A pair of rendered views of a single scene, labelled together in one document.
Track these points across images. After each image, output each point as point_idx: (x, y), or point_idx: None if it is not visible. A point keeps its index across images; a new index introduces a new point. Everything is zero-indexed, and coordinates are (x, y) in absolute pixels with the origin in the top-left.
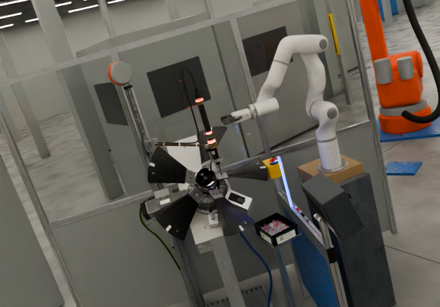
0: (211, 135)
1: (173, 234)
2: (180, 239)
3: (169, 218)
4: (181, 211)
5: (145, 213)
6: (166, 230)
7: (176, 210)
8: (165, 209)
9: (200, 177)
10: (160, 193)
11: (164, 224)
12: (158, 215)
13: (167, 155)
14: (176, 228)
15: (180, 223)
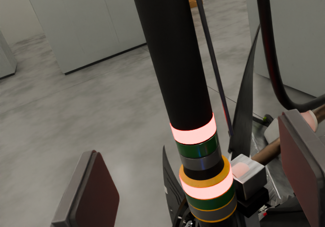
0: (178, 147)
1: (168, 205)
2: (172, 224)
3: (167, 182)
4: (175, 200)
5: (229, 133)
6: (164, 187)
7: (171, 186)
8: (165, 161)
9: (189, 210)
10: (273, 131)
11: (164, 178)
12: (163, 156)
13: (245, 67)
14: (171, 206)
15: (175, 210)
